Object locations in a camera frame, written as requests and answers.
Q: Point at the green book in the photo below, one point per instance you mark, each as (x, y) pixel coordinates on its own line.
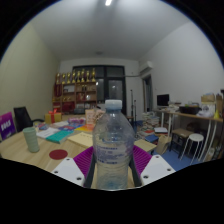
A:
(59, 136)

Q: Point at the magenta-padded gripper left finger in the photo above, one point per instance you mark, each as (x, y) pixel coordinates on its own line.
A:
(66, 168)

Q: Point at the white wall air conditioner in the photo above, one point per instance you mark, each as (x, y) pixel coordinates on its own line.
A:
(146, 66)

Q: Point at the yellow gift box red ribbon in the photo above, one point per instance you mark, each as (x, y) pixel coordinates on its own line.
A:
(52, 117)

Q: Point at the black computer monitor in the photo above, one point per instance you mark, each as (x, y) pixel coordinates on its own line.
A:
(163, 100)

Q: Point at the white open book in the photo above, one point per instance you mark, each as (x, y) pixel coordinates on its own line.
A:
(46, 132)

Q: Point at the long cluttered wooden desk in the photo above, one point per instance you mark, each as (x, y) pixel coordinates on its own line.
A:
(196, 115)

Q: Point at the wooden shelf unit with trophies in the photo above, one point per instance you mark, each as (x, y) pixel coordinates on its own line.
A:
(75, 96)

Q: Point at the black tripod stand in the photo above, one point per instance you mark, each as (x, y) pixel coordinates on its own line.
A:
(133, 110)

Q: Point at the black office chair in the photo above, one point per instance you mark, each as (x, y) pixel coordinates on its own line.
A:
(21, 117)

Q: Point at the dark glass double door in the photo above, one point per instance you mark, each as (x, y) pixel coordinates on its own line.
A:
(115, 86)

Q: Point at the cream notebook with writing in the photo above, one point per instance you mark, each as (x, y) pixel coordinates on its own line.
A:
(81, 139)

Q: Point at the ceiling tube light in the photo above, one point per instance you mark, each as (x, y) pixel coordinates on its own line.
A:
(108, 2)

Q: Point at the clear plastic water bottle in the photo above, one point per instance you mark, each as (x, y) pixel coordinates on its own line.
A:
(113, 150)

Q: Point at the purple sign board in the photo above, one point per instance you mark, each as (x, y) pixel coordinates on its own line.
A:
(7, 126)

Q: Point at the pale green ribbed cup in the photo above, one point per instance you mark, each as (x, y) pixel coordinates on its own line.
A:
(31, 140)

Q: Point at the small low wooden table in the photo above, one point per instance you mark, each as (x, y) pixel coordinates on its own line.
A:
(145, 145)

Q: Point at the white round stool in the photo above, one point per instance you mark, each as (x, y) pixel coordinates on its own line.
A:
(195, 137)

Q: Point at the pink potted plant white pot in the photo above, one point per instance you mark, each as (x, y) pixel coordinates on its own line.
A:
(100, 115)

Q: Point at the standing orange white card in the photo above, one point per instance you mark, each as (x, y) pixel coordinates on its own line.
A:
(90, 116)

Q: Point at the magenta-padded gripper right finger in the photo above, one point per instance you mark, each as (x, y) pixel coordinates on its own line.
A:
(156, 168)

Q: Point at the stack of books on floor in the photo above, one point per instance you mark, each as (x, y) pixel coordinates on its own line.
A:
(150, 123)

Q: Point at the orange red book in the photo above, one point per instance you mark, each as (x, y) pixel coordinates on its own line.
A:
(85, 128)

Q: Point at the flat round red coaster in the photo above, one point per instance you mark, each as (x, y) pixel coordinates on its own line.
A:
(58, 154)

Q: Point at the brown paper bag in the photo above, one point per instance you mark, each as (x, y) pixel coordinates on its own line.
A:
(164, 145)

